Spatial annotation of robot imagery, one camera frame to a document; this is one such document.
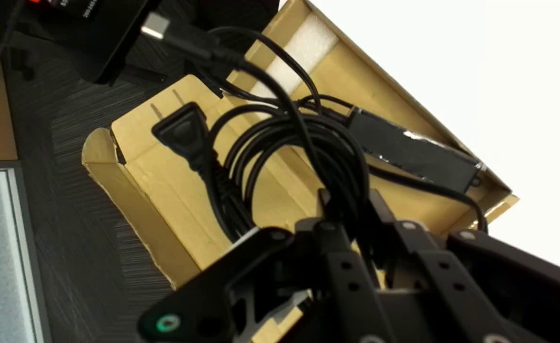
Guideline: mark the grey flat panel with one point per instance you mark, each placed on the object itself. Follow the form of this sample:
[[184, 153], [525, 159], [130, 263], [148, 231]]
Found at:
[[1, 267]]

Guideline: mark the black camera box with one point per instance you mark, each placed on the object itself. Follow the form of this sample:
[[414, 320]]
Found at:
[[102, 38]]

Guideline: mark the black power adapter with label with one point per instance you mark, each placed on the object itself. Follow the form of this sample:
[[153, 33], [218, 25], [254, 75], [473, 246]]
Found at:
[[420, 155]]

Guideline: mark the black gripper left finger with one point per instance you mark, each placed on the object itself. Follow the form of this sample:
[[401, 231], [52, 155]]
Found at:
[[262, 286]]

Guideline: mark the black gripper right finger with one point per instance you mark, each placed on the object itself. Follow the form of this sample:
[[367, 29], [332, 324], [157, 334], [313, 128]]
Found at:
[[483, 292]]

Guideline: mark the brown cardboard box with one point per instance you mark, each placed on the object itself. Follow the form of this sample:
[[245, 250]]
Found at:
[[167, 183]]

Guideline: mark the white foam pad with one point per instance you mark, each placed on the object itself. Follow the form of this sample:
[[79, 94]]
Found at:
[[306, 44]]

